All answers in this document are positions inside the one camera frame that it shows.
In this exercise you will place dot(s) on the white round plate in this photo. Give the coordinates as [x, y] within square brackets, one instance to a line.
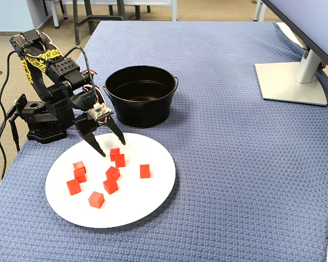
[142, 202]

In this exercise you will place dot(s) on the silver monitor stand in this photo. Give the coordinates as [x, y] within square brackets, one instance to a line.
[289, 87]

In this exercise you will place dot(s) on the black metal bucket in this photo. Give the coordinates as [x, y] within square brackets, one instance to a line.
[142, 114]

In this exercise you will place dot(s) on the white table frame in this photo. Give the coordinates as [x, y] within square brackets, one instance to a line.
[174, 12]

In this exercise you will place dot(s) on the white table leg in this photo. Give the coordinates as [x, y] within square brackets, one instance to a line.
[258, 12]
[56, 16]

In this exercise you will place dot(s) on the red cube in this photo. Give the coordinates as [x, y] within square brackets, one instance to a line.
[110, 186]
[145, 171]
[73, 187]
[80, 176]
[96, 200]
[112, 173]
[114, 152]
[79, 165]
[120, 161]

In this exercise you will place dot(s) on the black chair leg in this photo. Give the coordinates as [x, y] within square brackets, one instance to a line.
[137, 12]
[64, 9]

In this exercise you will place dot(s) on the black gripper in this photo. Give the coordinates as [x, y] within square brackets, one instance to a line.
[87, 127]

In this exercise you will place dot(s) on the computer monitor screen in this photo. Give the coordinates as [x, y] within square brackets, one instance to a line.
[317, 21]

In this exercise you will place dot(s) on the blue woven tablecloth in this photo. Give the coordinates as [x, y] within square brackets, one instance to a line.
[235, 163]

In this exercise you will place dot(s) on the small camera circuit board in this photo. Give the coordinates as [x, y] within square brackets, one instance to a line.
[99, 111]

